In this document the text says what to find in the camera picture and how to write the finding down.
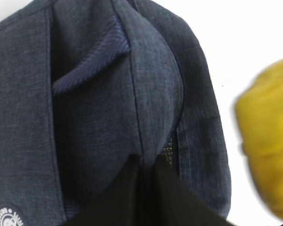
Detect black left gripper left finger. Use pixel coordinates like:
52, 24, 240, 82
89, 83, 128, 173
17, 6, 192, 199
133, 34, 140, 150
63, 154, 140, 226

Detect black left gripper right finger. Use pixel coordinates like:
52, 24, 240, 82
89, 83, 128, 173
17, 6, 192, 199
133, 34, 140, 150
152, 155, 232, 226

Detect dark blue fabric lunch bag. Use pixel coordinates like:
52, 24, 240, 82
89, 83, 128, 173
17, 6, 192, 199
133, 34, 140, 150
0, 0, 231, 226

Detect yellow toy squash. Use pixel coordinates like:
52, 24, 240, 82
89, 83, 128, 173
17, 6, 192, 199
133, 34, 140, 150
235, 59, 283, 220

